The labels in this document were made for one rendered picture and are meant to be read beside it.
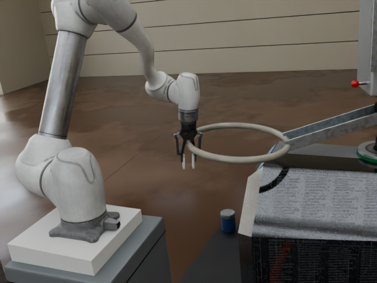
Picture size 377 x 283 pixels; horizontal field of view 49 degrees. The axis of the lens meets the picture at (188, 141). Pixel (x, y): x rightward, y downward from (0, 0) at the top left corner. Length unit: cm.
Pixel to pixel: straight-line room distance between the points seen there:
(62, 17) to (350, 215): 133
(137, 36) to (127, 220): 65
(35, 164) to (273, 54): 696
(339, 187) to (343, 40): 626
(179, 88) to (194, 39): 674
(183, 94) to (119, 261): 76
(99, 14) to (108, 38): 791
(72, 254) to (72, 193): 18
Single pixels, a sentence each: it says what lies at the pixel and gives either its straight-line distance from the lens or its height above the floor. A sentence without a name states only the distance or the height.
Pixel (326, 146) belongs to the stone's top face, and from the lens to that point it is 211.
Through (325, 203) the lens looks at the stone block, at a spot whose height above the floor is 70.
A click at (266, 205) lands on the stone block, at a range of 184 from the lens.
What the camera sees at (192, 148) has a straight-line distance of 180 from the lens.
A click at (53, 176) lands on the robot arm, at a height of 107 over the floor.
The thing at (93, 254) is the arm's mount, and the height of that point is 85.
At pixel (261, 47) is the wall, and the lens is 814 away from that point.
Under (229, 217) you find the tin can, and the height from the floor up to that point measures 14.
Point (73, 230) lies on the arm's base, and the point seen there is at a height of 89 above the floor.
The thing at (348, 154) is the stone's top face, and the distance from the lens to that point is 202.
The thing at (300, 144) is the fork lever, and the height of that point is 90.
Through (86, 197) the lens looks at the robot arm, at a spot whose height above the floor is 100.
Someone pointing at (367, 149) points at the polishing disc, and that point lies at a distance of 202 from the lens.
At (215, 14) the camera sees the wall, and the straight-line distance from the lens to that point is 830.
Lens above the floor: 157
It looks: 20 degrees down
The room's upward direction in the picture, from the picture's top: 6 degrees counter-clockwise
